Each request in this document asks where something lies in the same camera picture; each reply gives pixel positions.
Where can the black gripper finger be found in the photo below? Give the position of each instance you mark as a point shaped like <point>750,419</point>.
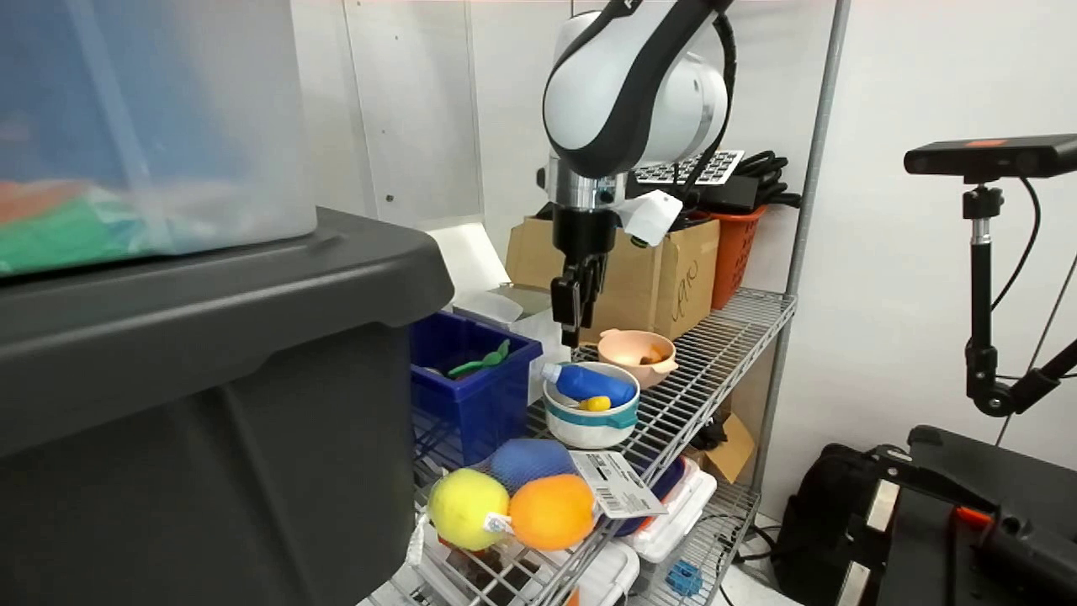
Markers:
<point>566,305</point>
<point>592,290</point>

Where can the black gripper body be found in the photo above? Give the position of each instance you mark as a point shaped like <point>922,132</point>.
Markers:
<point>584,237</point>

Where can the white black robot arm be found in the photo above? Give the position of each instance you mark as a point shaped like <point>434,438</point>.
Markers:
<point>628,79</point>

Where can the pink plastic bowl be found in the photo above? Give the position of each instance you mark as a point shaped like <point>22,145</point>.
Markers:
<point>641,340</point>

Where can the white teal bowl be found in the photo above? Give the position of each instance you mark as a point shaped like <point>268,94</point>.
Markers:
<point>592,433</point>

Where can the brown cardboard box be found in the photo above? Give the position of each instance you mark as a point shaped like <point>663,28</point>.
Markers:
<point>660,282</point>

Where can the white open cardboard box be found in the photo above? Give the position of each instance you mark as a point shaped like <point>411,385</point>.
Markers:
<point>474,264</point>

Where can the green plastic toy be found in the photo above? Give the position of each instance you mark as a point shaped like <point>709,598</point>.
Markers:
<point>479,361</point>

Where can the yellow plastic toy utensil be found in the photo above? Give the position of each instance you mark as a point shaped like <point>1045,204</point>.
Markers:
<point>598,401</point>

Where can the grey keypad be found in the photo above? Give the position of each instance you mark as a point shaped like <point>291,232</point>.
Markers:
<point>685,167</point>

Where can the small blue plastic bin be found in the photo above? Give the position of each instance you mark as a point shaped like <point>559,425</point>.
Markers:
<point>481,415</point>

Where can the orange plastic bin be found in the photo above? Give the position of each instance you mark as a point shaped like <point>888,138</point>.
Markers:
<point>736,257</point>

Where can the white barcode tag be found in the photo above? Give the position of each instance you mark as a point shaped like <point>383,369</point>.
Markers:
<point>612,486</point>

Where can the orange plush ball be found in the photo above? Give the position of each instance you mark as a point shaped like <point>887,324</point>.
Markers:
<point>553,513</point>

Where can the small brown cardboard piece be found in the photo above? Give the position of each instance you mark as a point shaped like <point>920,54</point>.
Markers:
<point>729,449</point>

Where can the yellow plush ball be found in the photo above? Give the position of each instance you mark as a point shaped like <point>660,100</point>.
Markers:
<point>467,508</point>

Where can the blue tape roll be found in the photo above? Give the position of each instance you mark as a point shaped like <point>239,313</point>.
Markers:
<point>682,578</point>

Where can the black backpack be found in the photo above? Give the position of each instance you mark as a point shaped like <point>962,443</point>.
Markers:
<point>837,525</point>

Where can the dark grey storage tote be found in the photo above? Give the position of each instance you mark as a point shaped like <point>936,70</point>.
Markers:
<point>203,425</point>

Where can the orange black clamp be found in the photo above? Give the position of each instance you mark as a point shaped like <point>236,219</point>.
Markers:
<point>973,518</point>

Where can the clear plastic storage bin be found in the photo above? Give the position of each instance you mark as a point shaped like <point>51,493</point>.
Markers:
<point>147,111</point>

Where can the black pegboard table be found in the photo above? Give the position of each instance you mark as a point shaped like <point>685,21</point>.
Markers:
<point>1009,559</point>

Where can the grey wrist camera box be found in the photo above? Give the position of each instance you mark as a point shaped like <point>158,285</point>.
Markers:
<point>654,217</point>

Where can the black camera stand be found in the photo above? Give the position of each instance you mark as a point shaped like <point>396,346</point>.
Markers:
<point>979,313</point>

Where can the black stereo camera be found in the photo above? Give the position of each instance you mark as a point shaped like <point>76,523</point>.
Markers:
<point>987,155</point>

